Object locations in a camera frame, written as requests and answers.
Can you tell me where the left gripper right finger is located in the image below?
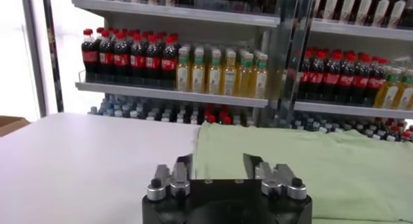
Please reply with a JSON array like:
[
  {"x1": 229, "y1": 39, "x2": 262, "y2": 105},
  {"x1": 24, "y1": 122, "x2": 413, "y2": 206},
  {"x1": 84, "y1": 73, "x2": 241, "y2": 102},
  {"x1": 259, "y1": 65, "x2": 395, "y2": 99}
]
[{"x1": 242, "y1": 153, "x2": 308, "y2": 201}]

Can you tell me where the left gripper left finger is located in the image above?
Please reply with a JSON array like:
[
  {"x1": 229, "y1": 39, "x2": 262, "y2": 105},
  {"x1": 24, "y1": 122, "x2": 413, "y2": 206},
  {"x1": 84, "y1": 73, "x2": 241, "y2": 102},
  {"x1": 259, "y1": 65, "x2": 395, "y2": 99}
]
[{"x1": 146, "y1": 154, "x2": 194, "y2": 202}]

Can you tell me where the light green polo shirt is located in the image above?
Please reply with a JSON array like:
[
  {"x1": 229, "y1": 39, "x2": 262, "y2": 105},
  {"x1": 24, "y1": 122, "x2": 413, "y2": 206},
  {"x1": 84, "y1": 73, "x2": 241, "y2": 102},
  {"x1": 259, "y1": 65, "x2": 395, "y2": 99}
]
[{"x1": 193, "y1": 121, "x2": 413, "y2": 224}]

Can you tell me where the grey drinks shelf rack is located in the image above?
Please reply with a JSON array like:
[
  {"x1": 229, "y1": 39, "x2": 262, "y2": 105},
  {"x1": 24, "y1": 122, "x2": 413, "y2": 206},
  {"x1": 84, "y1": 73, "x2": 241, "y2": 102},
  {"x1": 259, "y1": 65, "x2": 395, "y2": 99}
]
[
  {"x1": 70, "y1": 0, "x2": 281, "y2": 129},
  {"x1": 277, "y1": 0, "x2": 413, "y2": 142}
]

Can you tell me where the yellow tea bottle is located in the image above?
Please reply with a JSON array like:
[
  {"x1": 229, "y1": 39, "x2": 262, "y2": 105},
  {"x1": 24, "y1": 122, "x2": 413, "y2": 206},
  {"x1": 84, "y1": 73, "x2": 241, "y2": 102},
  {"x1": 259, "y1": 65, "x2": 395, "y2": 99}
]
[
  {"x1": 190, "y1": 48, "x2": 207, "y2": 94},
  {"x1": 176, "y1": 47, "x2": 192, "y2": 92},
  {"x1": 376, "y1": 73, "x2": 399, "y2": 109},
  {"x1": 251, "y1": 53, "x2": 268, "y2": 99},
  {"x1": 396, "y1": 75, "x2": 413, "y2": 110},
  {"x1": 237, "y1": 52, "x2": 254, "y2": 97},
  {"x1": 206, "y1": 49, "x2": 223, "y2": 95},
  {"x1": 221, "y1": 50, "x2": 237, "y2": 96}
]

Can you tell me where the cola bottle red cap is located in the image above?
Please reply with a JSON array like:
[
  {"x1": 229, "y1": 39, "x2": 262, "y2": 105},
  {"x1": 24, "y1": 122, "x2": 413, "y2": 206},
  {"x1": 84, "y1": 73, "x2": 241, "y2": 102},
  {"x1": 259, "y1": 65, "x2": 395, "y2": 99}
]
[
  {"x1": 113, "y1": 31, "x2": 130, "y2": 84},
  {"x1": 353, "y1": 53, "x2": 370, "y2": 104},
  {"x1": 367, "y1": 57, "x2": 387, "y2": 106},
  {"x1": 145, "y1": 34, "x2": 161, "y2": 87},
  {"x1": 308, "y1": 50, "x2": 325, "y2": 100},
  {"x1": 338, "y1": 52, "x2": 355, "y2": 103},
  {"x1": 298, "y1": 49, "x2": 312, "y2": 99},
  {"x1": 161, "y1": 35, "x2": 178, "y2": 89},
  {"x1": 323, "y1": 50, "x2": 340, "y2": 102},
  {"x1": 98, "y1": 30, "x2": 114, "y2": 83},
  {"x1": 81, "y1": 28, "x2": 99, "y2": 83},
  {"x1": 130, "y1": 33, "x2": 146, "y2": 86}
]

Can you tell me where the brown cardboard box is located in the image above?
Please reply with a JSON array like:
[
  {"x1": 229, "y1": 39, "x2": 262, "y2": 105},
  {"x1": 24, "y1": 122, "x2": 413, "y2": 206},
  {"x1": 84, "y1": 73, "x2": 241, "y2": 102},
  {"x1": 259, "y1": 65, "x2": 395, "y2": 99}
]
[{"x1": 0, "y1": 115, "x2": 30, "y2": 138}]

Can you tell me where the dark tea bottle green cap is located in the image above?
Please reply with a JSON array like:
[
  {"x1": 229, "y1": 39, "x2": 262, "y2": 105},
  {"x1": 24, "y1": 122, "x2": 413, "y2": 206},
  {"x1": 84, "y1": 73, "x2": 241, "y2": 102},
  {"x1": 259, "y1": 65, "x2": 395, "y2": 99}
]
[
  {"x1": 372, "y1": 0, "x2": 390, "y2": 28},
  {"x1": 354, "y1": 0, "x2": 374, "y2": 26},
  {"x1": 322, "y1": 0, "x2": 339, "y2": 21},
  {"x1": 388, "y1": 0, "x2": 407, "y2": 29},
  {"x1": 338, "y1": 0, "x2": 356, "y2": 23}
]

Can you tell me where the dark window frame post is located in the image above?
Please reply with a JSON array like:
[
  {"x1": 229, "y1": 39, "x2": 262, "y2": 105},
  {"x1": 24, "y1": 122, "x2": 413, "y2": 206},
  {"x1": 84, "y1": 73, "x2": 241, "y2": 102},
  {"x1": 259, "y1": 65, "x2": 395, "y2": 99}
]
[{"x1": 40, "y1": 0, "x2": 65, "y2": 114}]

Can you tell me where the grey window frame post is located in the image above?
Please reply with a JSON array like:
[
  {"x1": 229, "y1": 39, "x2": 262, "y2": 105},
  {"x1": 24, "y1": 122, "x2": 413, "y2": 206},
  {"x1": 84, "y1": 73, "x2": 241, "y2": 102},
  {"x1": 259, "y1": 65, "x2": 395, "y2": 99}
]
[{"x1": 19, "y1": 0, "x2": 49, "y2": 118}]

